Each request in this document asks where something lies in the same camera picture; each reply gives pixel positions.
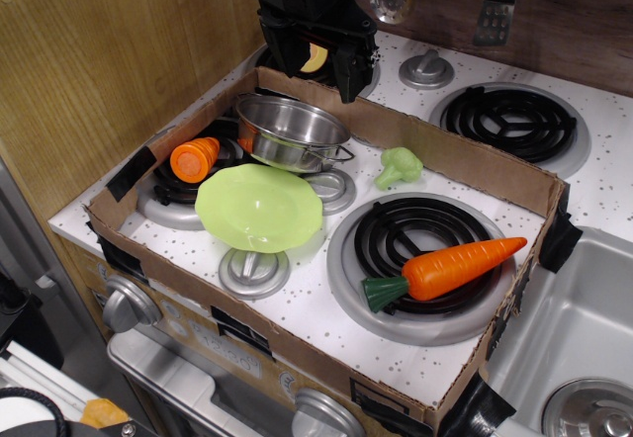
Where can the silver centre stove knob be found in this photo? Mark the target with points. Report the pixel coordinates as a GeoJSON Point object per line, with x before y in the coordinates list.
{"type": "Point", "coordinates": [335, 188]}

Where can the silver sink drain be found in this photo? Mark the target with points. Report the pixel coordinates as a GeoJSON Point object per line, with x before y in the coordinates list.
{"type": "Point", "coordinates": [588, 407]}

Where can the hanging slotted metal spatula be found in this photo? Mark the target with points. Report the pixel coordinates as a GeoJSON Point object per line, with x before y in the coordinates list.
{"type": "Point", "coordinates": [494, 23]}

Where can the silver stove knob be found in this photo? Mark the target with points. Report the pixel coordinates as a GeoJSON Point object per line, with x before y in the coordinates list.
{"type": "Point", "coordinates": [428, 71]}
{"type": "Point", "coordinates": [335, 188]}

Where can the orange toy carrot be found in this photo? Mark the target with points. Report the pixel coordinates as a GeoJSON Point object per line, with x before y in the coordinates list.
{"type": "Point", "coordinates": [434, 274]}

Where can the brown cardboard fence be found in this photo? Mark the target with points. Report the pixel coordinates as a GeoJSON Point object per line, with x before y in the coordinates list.
{"type": "Point", "coordinates": [302, 329]}

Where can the red yellow toy fruit half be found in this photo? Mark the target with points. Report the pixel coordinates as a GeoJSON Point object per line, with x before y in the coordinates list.
{"type": "Point", "coordinates": [317, 59]}

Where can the light green plastic plate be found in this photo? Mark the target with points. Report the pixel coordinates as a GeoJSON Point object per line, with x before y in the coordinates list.
{"type": "Point", "coordinates": [259, 208]}

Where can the orange sponge piece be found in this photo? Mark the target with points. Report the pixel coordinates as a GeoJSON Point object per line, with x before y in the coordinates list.
{"type": "Point", "coordinates": [100, 412]}

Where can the front left black burner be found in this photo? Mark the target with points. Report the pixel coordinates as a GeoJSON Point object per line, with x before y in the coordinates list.
{"type": "Point", "coordinates": [169, 201]}

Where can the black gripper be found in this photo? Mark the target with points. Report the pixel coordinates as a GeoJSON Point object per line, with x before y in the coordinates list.
{"type": "Point", "coordinates": [341, 26]}

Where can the silver left oven knob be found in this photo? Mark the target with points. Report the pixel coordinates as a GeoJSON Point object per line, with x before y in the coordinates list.
{"type": "Point", "coordinates": [128, 305]}

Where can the front right black burner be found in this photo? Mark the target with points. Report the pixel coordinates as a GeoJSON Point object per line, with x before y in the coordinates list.
{"type": "Point", "coordinates": [378, 238]}

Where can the green toy broccoli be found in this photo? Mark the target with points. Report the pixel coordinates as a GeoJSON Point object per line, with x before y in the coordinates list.
{"type": "Point", "coordinates": [399, 164]}

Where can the silver oven door handle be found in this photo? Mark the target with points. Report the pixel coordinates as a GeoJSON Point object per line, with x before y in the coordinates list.
{"type": "Point", "coordinates": [194, 395]}

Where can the silver oven knob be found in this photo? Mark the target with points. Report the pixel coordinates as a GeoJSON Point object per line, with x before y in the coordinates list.
{"type": "Point", "coordinates": [128, 305]}
{"type": "Point", "coordinates": [319, 415]}

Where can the silver front top knob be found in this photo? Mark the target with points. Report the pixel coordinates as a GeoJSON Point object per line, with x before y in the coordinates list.
{"type": "Point", "coordinates": [252, 275]}

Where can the back right black burner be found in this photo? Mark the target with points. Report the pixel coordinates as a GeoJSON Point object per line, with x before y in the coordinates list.
{"type": "Point", "coordinates": [527, 122]}

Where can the silver back stove knob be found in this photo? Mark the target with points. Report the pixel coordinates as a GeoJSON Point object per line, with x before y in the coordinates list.
{"type": "Point", "coordinates": [428, 71]}

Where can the silver right oven knob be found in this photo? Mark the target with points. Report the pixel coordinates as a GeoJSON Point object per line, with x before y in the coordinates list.
{"type": "Point", "coordinates": [319, 415]}

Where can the small steel pot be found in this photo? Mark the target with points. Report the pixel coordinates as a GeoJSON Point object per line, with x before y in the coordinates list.
{"type": "Point", "coordinates": [289, 134]}

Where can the grey toy sink basin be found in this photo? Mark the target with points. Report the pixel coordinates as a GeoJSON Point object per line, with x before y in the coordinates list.
{"type": "Point", "coordinates": [573, 324]}

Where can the orange toy carrot stub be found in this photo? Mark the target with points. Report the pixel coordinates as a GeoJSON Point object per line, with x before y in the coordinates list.
{"type": "Point", "coordinates": [193, 160]}

